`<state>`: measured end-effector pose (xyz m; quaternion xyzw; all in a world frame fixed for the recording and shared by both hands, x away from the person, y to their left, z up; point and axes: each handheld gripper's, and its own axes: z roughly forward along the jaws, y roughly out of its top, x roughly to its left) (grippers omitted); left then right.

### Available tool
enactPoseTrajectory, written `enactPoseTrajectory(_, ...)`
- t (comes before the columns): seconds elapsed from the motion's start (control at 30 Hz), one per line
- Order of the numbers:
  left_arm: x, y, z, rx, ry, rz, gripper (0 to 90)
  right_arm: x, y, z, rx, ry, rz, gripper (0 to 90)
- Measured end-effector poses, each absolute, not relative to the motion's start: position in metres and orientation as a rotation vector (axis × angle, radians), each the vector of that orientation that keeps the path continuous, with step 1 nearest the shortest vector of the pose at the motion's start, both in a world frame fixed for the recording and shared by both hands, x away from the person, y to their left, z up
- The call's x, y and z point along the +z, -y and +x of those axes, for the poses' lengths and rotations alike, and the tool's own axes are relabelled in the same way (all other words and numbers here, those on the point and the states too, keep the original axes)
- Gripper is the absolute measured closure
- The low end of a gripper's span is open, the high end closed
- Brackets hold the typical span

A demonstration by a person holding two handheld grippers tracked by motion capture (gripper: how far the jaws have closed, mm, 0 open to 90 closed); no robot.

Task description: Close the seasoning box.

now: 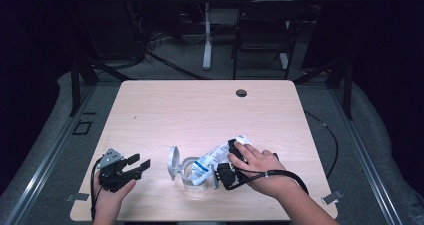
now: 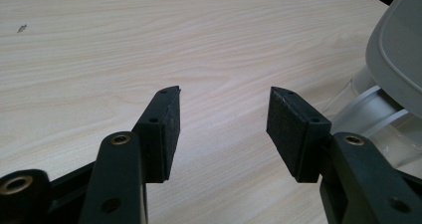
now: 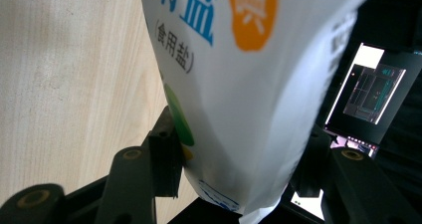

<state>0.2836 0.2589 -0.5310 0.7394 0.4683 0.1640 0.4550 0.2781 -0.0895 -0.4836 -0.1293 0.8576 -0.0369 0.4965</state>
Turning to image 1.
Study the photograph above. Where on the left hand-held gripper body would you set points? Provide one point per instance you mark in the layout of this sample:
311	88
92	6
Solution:
113	178

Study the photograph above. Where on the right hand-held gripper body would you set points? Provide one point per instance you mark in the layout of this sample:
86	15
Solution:
227	176

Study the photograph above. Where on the blue and white pouch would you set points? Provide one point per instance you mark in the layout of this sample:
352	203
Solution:
213	158

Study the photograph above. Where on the clear jar with white lid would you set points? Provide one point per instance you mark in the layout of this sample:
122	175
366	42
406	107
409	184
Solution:
173	161

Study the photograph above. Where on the person's left hand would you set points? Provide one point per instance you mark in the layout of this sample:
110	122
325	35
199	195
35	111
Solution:
106	203

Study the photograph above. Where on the person's right hand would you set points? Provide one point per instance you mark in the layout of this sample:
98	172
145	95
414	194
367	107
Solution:
263	168

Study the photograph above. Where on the grey tape strip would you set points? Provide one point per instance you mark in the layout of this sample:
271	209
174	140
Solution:
78	197
332	197

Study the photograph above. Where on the white height-adjustable desk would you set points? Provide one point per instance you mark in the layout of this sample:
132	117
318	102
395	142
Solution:
207	35

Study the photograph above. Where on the black folding chair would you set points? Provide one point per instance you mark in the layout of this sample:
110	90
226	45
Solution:
263	11

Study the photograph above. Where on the aluminium floor rail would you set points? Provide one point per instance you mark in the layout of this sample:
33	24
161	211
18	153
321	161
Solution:
50	158
366	158

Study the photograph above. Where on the black metal frame post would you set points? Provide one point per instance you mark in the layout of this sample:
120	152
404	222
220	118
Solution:
75	85
348	91

